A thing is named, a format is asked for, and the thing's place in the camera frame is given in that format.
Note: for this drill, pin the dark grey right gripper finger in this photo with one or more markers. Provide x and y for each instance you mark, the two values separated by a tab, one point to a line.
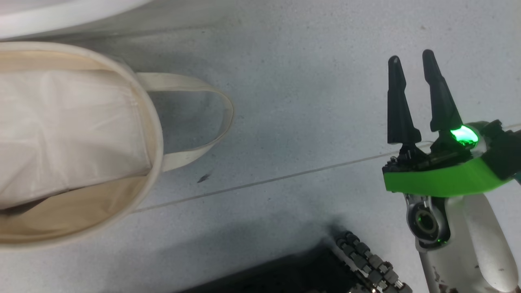
401	114
441	101

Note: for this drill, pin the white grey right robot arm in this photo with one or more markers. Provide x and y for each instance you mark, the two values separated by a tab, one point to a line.
480	244

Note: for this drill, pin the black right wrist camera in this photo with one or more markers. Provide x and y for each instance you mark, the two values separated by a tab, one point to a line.
504	150

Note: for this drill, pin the black roller robot wheel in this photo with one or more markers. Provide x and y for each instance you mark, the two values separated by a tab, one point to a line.
366	260

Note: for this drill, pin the white front-load washing machine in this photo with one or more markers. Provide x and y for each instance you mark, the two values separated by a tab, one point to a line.
40	16

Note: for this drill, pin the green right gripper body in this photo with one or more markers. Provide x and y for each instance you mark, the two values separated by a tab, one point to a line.
439	179

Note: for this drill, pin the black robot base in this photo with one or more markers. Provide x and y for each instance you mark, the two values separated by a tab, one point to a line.
285	276

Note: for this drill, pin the cream canvas laundry basket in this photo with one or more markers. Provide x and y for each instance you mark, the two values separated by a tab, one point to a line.
81	224

